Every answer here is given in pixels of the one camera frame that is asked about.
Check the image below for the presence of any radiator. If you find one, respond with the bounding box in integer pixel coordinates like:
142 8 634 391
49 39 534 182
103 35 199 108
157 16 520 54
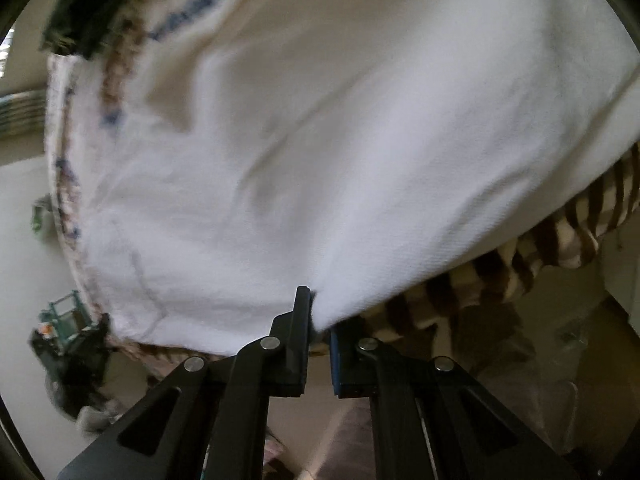
0 90 49 137

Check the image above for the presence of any dark cloth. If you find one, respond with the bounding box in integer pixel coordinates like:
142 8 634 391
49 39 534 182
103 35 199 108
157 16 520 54
42 0 166 57

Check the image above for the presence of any window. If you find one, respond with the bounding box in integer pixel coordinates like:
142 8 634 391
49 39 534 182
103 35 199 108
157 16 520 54
0 30 17 78

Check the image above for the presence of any white towel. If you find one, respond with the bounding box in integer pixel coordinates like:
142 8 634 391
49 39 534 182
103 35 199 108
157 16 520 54
75 0 640 356

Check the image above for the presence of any brown striped blanket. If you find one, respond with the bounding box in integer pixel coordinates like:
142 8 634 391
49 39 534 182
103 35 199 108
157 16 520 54
120 142 640 363

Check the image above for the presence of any small green object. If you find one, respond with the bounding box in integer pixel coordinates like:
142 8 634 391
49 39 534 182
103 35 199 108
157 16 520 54
31 194 54 234

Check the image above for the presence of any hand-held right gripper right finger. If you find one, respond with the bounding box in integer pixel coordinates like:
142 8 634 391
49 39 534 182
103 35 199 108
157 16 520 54
329 322 584 480

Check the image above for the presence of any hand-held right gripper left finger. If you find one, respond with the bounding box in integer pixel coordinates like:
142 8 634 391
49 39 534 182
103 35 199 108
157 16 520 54
57 286 314 480

